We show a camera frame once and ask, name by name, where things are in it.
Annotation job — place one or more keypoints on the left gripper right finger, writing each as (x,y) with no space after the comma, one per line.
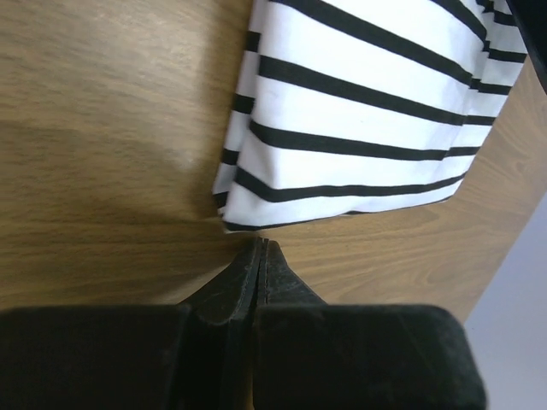
(280,292)

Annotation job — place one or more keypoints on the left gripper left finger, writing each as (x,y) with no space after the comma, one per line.
(231,293)

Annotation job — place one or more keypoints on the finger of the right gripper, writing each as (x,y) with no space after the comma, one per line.
(531,19)

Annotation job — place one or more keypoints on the black white striped tank top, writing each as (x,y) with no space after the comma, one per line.
(360,107)

